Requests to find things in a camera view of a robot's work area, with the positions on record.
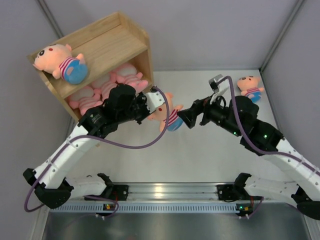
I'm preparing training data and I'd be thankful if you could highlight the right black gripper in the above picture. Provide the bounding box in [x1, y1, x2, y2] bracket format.
[177, 90, 243, 137]

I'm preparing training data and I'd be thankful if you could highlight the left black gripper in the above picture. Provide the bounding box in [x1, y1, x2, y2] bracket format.
[116, 91, 156, 125]

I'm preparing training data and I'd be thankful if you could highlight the boy plush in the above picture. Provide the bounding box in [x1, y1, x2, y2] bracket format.
[237, 75, 265, 103]
[147, 92, 184, 132]
[33, 44, 88, 85]

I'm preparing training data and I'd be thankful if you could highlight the pink striped plush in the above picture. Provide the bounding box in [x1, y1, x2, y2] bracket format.
[110, 62, 149, 94]
[67, 86, 103, 116]
[91, 73, 117, 101]

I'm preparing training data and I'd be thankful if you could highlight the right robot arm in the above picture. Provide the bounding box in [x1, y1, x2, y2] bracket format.
[177, 96, 320, 220]

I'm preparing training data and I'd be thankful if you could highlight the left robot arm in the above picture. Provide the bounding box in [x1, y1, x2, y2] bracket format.
[23, 84, 159, 209]

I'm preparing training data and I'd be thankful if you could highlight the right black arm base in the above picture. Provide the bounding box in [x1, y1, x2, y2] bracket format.
[216, 184, 251, 202]

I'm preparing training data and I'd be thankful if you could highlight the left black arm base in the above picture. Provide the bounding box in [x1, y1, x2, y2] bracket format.
[84, 184, 129, 201]

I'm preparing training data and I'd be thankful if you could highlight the wooden two-tier shelf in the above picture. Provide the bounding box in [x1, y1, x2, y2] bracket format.
[28, 12, 158, 124]

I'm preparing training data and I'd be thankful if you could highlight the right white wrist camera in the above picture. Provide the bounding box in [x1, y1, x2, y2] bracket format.
[208, 74, 230, 105]

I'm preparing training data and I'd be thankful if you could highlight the aluminium mounting rail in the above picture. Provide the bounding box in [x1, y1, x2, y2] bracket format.
[82, 181, 312, 202]

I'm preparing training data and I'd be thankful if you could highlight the slotted white cable duct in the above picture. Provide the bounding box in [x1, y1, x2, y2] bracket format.
[51, 202, 240, 214]

